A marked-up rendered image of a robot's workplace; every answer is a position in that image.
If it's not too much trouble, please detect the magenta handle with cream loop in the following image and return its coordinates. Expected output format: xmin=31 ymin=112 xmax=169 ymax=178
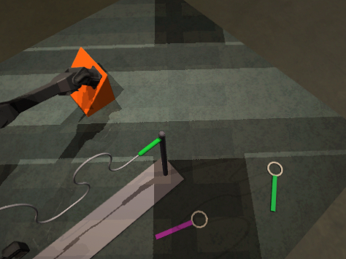
xmin=155 ymin=211 xmax=208 ymax=240

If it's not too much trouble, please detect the green handle with beige loop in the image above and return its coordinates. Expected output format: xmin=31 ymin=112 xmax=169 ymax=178
xmin=267 ymin=162 xmax=282 ymax=212

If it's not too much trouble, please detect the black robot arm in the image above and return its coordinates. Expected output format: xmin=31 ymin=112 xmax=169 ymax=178
xmin=0 ymin=65 xmax=102 ymax=128

